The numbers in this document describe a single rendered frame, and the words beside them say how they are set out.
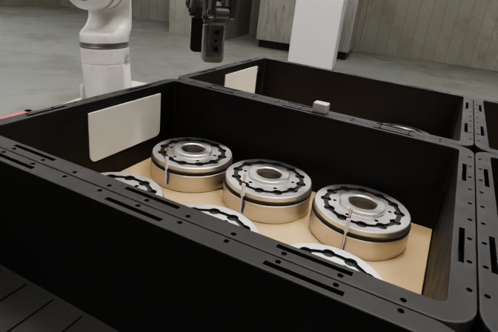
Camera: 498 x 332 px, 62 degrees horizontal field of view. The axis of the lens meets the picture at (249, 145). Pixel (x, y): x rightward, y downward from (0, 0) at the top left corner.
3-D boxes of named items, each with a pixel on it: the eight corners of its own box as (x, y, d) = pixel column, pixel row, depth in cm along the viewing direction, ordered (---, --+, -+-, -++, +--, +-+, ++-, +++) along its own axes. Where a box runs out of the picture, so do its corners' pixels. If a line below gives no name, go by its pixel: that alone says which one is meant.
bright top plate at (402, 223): (299, 213, 42) (299, 209, 42) (331, 180, 51) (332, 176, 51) (399, 251, 38) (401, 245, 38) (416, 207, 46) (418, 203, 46)
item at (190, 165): (135, 157, 51) (135, 153, 51) (183, 135, 59) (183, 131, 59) (204, 181, 47) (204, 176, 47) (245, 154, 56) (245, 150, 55)
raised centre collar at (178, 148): (165, 153, 52) (165, 148, 52) (187, 141, 56) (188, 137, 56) (198, 164, 50) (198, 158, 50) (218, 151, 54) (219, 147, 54)
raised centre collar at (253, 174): (239, 177, 48) (239, 172, 48) (261, 164, 52) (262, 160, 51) (276, 191, 45) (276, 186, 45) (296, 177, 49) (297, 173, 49)
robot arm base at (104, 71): (78, 131, 85) (69, 47, 79) (105, 118, 93) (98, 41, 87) (118, 138, 83) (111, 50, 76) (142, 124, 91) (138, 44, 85)
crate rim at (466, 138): (172, 93, 61) (173, 77, 60) (259, 67, 86) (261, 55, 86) (467, 168, 46) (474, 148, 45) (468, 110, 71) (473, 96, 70)
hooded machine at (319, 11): (295, 61, 633) (310, -39, 581) (335, 67, 620) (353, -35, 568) (286, 69, 567) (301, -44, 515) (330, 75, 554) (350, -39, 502)
